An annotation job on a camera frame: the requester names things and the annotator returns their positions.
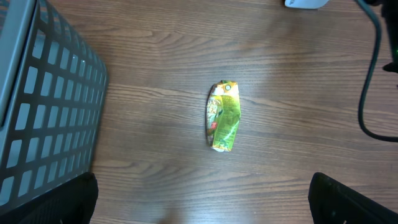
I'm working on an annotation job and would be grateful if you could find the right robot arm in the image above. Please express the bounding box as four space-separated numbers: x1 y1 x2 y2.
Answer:
364 0 398 73

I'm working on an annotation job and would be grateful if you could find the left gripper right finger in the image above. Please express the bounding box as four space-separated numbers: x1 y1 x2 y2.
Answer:
308 172 397 224

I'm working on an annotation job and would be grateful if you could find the white barcode scanner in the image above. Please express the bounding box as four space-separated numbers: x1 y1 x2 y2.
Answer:
284 0 329 9

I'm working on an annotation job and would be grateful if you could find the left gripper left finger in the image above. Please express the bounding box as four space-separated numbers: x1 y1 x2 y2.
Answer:
1 172 99 224

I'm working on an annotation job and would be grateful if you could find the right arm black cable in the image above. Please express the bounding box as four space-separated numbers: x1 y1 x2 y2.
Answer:
354 0 398 143

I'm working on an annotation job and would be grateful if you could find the green juice carton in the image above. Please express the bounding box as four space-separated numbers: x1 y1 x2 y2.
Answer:
206 80 241 152

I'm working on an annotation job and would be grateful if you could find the grey plastic basket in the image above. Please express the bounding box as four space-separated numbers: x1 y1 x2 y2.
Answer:
1 1 109 213

